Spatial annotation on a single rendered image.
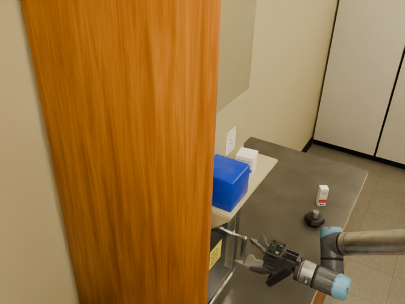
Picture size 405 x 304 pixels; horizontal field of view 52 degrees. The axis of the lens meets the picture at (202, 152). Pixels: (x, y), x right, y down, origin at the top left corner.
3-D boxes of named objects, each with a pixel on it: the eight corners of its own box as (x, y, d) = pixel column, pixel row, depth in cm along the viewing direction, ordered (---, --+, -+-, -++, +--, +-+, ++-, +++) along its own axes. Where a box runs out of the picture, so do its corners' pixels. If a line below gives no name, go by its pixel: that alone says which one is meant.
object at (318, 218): (300, 225, 185) (302, 213, 182) (307, 213, 192) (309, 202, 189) (320, 232, 181) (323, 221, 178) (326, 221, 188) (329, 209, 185)
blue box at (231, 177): (196, 199, 107) (196, 171, 102) (214, 180, 114) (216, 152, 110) (230, 213, 103) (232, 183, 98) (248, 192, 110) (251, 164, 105)
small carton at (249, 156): (234, 173, 118) (235, 155, 115) (239, 164, 122) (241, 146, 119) (251, 177, 116) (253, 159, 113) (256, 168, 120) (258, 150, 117)
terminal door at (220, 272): (190, 329, 133) (191, 236, 112) (233, 268, 156) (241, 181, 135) (192, 330, 133) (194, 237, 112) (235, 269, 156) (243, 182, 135)
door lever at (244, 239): (233, 249, 147) (229, 253, 145) (235, 228, 142) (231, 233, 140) (247, 255, 144) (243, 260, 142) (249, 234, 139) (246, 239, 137)
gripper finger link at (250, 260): (235, 249, 135) (263, 250, 135) (234, 262, 138) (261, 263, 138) (235, 256, 133) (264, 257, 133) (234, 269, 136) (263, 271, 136)
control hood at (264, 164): (188, 232, 111) (189, 202, 106) (241, 174, 135) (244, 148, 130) (227, 248, 106) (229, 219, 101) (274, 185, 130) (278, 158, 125)
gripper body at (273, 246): (271, 237, 138) (306, 251, 133) (269, 256, 143) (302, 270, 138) (262, 251, 132) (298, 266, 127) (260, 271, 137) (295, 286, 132)
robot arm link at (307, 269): (315, 275, 136) (307, 293, 130) (301, 270, 138) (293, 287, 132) (319, 259, 132) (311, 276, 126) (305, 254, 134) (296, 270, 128)
